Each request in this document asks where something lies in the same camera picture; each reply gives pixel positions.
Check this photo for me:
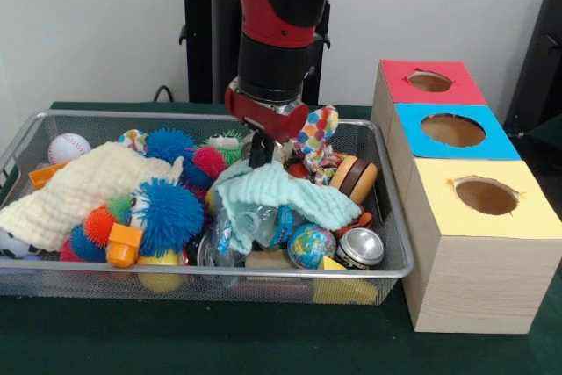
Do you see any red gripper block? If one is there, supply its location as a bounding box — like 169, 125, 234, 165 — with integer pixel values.
224, 80, 310, 169

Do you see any mint green waffle cloth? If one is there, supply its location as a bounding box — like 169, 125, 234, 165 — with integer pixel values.
214, 159, 364, 256

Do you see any wooden box with three holes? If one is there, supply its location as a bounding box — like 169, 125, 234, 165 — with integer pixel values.
371, 58, 553, 335

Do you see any green spiky ball with eyes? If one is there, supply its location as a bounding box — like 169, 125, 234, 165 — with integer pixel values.
205, 129, 245, 163

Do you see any polka-dot fabric cloth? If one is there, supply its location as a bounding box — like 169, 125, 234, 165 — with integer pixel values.
291, 105, 349, 187

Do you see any blue spiky rubber ball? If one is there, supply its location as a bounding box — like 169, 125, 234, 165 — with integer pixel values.
130, 179, 205, 258
144, 127, 195, 165

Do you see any wooden toy hamburger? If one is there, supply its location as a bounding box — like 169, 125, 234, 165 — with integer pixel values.
328, 155, 379, 206

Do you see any small globe ball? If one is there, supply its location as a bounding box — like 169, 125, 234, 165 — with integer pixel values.
287, 223, 337, 270

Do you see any orange plastic toy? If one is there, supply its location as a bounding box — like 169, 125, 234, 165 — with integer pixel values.
105, 223, 144, 269

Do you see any cream waffle cloth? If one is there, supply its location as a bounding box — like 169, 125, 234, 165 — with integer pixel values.
0, 141, 184, 251

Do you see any dark green table cloth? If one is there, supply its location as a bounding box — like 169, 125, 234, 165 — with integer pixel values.
0, 101, 562, 375
529, 113, 562, 141

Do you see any white baseball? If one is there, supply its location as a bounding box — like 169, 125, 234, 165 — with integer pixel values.
47, 133, 92, 165

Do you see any black flat panel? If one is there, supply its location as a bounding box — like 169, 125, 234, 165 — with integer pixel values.
503, 0, 562, 133

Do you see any black cable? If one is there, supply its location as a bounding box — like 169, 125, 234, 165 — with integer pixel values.
152, 83, 176, 104

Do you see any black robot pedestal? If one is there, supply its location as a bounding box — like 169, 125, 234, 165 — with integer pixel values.
169, 0, 353, 106

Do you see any shallow wire mesh bin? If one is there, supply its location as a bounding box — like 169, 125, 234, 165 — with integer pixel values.
0, 110, 414, 306

